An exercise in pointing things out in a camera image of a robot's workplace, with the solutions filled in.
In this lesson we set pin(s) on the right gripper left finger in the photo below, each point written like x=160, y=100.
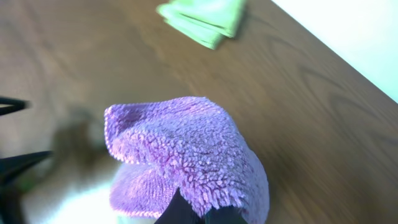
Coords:
x=179, y=211

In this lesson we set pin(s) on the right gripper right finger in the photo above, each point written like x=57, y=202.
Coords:
x=224, y=215

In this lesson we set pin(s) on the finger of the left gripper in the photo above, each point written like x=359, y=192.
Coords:
x=11, y=105
x=12, y=167

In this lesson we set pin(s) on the purple microfiber cloth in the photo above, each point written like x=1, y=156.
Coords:
x=187, y=144

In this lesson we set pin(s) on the folded green cloth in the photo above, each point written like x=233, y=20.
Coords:
x=207, y=22

